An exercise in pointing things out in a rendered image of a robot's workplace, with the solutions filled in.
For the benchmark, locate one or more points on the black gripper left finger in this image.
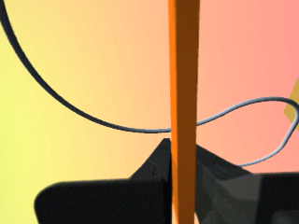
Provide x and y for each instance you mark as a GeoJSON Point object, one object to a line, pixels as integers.
{"type": "Point", "coordinates": [145, 197]}

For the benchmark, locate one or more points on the orange bar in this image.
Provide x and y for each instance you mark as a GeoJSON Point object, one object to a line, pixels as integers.
{"type": "Point", "coordinates": [183, 28]}

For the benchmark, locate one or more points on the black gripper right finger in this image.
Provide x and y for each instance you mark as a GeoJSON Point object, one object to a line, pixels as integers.
{"type": "Point", "coordinates": [226, 193]}

